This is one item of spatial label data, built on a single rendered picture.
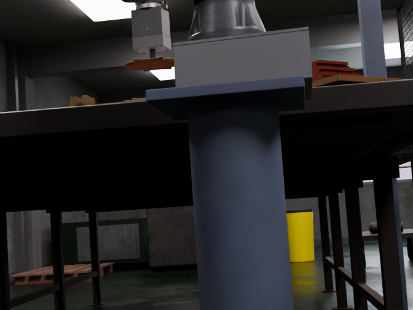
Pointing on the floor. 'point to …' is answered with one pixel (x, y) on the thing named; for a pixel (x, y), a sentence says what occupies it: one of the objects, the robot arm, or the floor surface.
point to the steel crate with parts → (171, 241)
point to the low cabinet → (108, 243)
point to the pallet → (42, 277)
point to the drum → (300, 235)
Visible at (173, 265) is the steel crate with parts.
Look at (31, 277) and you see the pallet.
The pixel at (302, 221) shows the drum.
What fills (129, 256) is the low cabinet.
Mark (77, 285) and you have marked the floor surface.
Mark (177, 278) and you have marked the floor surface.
